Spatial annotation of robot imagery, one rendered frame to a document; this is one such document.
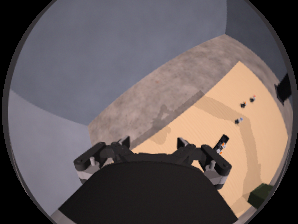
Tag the black rack with three pockets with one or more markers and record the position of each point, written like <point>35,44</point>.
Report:
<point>224,138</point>

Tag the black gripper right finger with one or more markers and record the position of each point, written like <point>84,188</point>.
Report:
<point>216,168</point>

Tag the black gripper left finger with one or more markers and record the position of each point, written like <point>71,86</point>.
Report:
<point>93,159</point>

